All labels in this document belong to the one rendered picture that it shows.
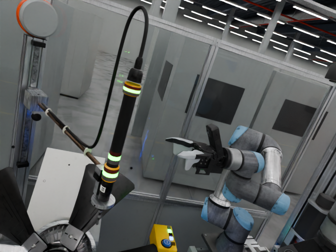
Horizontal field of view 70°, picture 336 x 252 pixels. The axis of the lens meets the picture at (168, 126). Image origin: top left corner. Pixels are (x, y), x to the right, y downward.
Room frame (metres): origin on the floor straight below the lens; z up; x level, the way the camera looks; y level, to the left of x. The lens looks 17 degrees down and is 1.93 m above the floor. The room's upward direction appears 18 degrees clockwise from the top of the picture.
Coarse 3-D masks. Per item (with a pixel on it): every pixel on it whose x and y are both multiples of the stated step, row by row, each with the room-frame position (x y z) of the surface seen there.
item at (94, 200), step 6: (96, 168) 0.62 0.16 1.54; (96, 174) 0.61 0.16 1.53; (96, 180) 0.61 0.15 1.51; (96, 186) 0.61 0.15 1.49; (96, 192) 0.61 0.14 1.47; (96, 198) 0.59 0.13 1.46; (114, 198) 0.62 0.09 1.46; (96, 204) 0.57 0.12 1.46; (102, 204) 0.58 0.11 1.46; (108, 204) 0.59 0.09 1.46
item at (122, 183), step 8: (88, 168) 0.82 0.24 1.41; (88, 176) 0.80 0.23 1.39; (120, 176) 0.78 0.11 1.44; (88, 184) 0.77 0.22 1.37; (120, 184) 0.76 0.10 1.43; (128, 184) 0.76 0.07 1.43; (80, 192) 0.76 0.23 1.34; (88, 192) 0.75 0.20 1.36; (112, 192) 0.73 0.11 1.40; (120, 192) 0.73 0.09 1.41; (128, 192) 0.74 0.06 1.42; (80, 200) 0.73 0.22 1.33; (88, 200) 0.72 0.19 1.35; (80, 208) 0.71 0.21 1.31; (88, 208) 0.70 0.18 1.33; (96, 208) 0.69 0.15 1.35; (72, 216) 0.70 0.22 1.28; (80, 216) 0.68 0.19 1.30; (88, 216) 0.67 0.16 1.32; (96, 216) 0.67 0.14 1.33; (72, 224) 0.67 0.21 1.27; (80, 224) 0.66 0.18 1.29; (88, 224) 0.65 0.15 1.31
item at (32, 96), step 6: (30, 90) 1.00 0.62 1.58; (36, 90) 1.03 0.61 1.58; (24, 96) 1.00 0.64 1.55; (30, 96) 0.95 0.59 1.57; (36, 96) 0.96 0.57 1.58; (42, 96) 0.98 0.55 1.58; (24, 102) 0.99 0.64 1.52; (30, 102) 0.95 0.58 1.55; (36, 102) 0.96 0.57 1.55; (30, 108) 0.95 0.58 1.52; (36, 108) 0.97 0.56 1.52
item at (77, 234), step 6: (66, 228) 0.67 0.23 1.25; (72, 228) 0.66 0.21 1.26; (66, 234) 0.65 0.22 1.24; (72, 234) 0.65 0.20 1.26; (78, 234) 0.64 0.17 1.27; (60, 240) 0.64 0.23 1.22; (66, 240) 0.64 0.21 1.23; (72, 240) 0.63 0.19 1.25; (78, 240) 0.62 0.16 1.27; (66, 246) 0.62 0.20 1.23; (72, 246) 0.61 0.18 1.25
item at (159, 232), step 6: (156, 228) 1.02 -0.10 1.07; (162, 228) 1.03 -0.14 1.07; (150, 234) 1.03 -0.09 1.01; (156, 234) 0.98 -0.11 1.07; (162, 234) 0.99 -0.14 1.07; (150, 240) 1.01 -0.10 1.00; (156, 240) 0.94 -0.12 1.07; (162, 240) 0.95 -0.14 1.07; (174, 240) 0.98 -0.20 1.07; (156, 246) 0.91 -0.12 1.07; (162, 246) 0.91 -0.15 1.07; (174, 246) 0.94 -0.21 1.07
